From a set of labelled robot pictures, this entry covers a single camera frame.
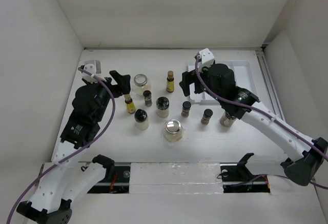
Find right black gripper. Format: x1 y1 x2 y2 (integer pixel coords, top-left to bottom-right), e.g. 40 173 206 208
179 66 224 103

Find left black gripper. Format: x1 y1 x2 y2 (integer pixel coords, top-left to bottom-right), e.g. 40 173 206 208
86 71 129 122

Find silver-rim glass jar back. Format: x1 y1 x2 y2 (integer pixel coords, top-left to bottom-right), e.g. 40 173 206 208
132 74 152 96

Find gold-cap brown bottle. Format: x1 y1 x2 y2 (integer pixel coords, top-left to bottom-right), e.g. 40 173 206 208
166 71 174 93
124 94 136 114

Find small dark pepper jar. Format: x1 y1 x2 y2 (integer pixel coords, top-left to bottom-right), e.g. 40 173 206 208
143 90 152 107

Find black-cap spice jar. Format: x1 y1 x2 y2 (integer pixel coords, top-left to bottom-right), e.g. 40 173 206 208
181 101 191 117
200 109 213 125

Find black-dome white powder shaker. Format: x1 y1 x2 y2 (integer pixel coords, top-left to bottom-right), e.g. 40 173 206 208
134 109 149 130

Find silver-lid glass jar front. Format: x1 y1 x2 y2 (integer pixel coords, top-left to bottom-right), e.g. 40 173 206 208
162 119 185 142

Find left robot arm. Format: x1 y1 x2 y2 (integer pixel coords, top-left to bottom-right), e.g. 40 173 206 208
16 68 131 223

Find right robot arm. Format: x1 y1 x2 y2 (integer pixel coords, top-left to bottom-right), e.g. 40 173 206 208
179 63 327 186

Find white divided tray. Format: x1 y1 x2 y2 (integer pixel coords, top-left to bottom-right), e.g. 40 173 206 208
189 61 257 105

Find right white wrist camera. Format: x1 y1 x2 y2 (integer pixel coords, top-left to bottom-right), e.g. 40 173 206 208
195 48 215 68

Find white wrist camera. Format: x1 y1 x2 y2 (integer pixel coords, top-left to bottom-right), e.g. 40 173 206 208
195 48 215 68
81 59 101 83

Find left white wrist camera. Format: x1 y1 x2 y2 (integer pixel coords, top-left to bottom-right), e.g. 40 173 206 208
81 59 101 83

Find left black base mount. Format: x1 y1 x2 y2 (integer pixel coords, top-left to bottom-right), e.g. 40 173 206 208
91 154 115 183

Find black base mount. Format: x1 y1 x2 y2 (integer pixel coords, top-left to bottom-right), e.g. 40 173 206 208
217 153 255 182
91 154 115 183

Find metal rail front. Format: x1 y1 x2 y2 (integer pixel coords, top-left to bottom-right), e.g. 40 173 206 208
89 162 270 195

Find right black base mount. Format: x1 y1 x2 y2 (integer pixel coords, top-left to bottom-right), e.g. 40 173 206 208
217 153 255 182

